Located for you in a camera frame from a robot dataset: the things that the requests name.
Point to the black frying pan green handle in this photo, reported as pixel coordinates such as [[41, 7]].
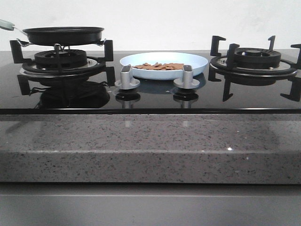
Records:
[[64, 36]]

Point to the black gas burner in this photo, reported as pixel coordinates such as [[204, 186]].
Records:
[[251, 62], [61, 62]]

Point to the grey cabinet front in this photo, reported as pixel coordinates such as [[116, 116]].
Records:
[[148, 205]]

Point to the silver right stove knob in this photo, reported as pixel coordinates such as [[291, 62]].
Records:
[[127, 81]]

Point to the light blue plate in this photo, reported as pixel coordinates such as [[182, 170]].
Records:
[[198, 64]]

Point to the brown meat slices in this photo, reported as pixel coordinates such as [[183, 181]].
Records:
[[160, 67]]

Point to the left black gas burner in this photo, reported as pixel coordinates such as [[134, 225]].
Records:
[[61, 62]]

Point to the black glass gas cooktop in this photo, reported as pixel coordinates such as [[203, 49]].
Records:
[[217, 93]]

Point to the silver stove knob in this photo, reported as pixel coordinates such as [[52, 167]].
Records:
[[127, 81], [186, 81]]

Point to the right black gas burner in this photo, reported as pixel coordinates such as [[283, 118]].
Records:
[[251, 62]]

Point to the silver left stove knob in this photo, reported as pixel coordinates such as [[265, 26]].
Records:
[[186, 81]]

